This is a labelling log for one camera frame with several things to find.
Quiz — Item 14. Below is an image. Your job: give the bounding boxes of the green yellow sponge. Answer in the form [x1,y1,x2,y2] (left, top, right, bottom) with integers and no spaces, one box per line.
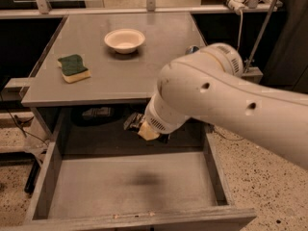
[57,54,90,84]

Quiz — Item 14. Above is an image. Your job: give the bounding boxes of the dark chocolate rxbar wrapper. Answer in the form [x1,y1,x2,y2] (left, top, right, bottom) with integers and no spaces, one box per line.
[123,112,170,144]

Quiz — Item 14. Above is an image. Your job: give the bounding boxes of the grey open top drawer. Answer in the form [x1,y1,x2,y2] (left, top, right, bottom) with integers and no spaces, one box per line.
[23,109,256,231]

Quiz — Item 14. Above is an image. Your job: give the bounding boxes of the grey counter cabinet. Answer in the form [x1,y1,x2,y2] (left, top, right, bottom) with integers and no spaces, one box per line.
[20,12,230,140]

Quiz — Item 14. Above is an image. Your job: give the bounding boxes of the white paper bowl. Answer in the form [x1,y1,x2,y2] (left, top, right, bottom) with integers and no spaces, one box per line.
[104,29,145,54]

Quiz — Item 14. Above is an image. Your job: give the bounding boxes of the black cable on floor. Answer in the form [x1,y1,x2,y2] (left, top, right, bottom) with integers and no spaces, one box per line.
[0,93,49,146]

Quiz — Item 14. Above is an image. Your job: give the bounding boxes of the slanted metal rod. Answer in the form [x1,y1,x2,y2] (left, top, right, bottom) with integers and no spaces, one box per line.
[243,0,286,74]

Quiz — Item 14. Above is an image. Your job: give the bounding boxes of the grey side bracket block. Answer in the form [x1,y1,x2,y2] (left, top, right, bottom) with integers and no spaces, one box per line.
[242,67,263,84]

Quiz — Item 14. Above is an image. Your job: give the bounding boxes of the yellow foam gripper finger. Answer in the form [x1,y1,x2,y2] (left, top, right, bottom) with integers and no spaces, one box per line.
[138,121,160,141]

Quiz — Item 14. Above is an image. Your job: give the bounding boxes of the metal frame rail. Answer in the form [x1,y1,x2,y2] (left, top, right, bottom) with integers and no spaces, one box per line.
[0,0,285,20]

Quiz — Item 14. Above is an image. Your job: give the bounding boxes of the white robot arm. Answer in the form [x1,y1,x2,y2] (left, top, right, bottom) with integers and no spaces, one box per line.
[139,43,308,169]

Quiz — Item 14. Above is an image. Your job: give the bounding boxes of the silver blue drink can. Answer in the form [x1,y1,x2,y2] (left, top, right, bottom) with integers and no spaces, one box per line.
[185,45,199,55]

